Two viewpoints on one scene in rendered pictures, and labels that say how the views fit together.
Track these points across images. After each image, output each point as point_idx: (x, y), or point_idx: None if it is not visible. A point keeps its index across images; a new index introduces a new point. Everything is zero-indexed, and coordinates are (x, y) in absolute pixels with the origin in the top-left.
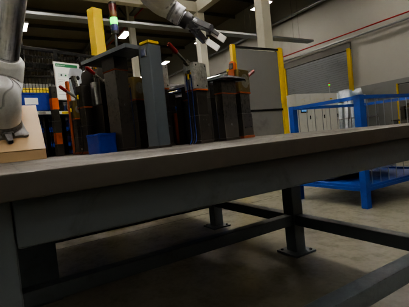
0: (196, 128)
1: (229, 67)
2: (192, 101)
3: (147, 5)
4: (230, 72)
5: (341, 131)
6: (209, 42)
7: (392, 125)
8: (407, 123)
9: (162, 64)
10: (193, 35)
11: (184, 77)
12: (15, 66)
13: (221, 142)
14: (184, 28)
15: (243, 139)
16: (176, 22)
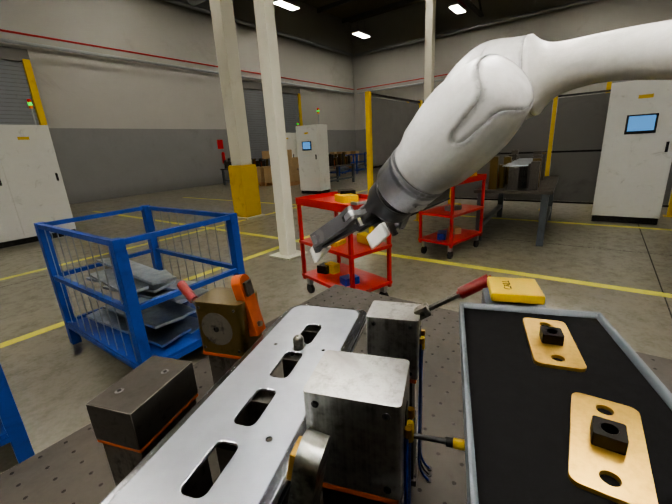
0: (415, 442)
1: (248, 292)
2: (413, 392)
3: (498, 151)
4: (251, 303)
5: (455, 322)
6: None
7: (355, 306)
8: (366, 301)
9: (355, 354)
10: (344, 229)
11: (418, 350)
12: None
13: (461, 406)
14: (401, 221)
15: (417, 393)
16: (422, 209)
